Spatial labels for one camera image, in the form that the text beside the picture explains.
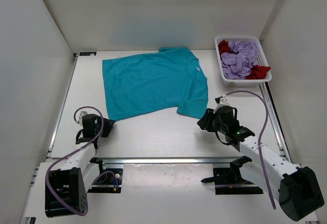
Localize teal t shirt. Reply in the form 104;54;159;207
102;47;208;120

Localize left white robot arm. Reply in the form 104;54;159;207
44;112;119;218

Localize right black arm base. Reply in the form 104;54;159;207
201;156;263;195

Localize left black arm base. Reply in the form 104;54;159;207
88;158;123;194

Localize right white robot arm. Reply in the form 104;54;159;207
197;106;324;221

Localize lilac t shirt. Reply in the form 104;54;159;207
220;40;260;81

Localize red t shirt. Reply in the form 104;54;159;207
217;39;271;81

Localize dark label sticker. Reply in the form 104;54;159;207
79;52;97;56

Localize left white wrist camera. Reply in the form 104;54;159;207
75;111;88;126

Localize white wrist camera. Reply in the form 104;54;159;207
215;95;229;108
75;111;88;126

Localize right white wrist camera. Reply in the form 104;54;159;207
215;95;229;108

